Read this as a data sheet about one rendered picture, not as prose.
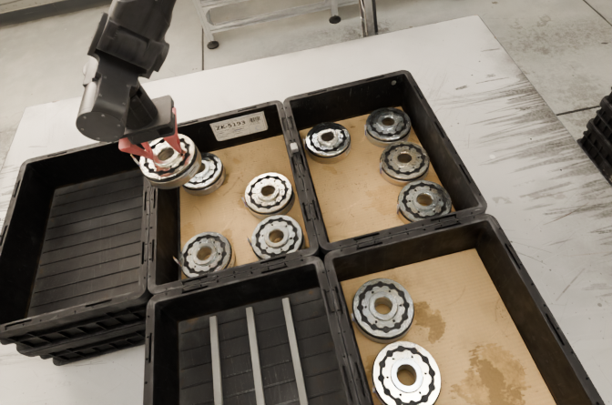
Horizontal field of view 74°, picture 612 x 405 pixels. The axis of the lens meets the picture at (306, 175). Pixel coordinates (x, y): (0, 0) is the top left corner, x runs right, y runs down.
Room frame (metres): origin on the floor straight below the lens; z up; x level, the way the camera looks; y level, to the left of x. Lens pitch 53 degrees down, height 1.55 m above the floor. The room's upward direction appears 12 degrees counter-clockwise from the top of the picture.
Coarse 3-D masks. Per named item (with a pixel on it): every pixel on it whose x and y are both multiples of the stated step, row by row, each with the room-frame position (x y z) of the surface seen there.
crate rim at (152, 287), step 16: (224, 112) 0.70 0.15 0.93; (240, 112) 0.69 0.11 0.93; (288, 128) 0.61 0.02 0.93; (288, 144) 0.56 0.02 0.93; (304, 192) 0.44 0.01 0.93; (304, 208) 0.41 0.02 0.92; (288, 256) 0.31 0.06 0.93; (304, 256) 0.31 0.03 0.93; (224, 272) 0.31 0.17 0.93; (240, 272) 0.30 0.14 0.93; (160, 288) 0.30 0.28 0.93; (176, 288) 0.30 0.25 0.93
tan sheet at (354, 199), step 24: (360, 120) 0.68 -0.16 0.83; (360, 144) 0.61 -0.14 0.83; (312, 168) 0.57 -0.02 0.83; (336, 168) 0.55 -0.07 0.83; (360, 168) 0.54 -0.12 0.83; (432, 168) 0.50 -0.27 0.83; (336, 192) 0.49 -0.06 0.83; (360, 192) 0.48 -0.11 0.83; (384, 192) 0.46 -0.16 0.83; (336, 216) 0.43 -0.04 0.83; (360, 216) 0.42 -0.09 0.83; (384, 216) 0.41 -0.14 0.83; (336, 240) 0.38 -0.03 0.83
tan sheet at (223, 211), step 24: (264, 144) 0.67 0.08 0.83; (240, 168) 0.61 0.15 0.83; (264, 168) 0.59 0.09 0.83; (288, 168) 0.58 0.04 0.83; (216, 192) 0.56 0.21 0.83; (240, 192) 0.54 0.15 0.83; (192, 216) 0.51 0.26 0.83; (216, 216) 0.49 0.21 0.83; (240, 216) 0.48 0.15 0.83; (288, 216) 0.46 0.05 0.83; (240, 240) 0.42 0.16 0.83; (240, 264) 0.37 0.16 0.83
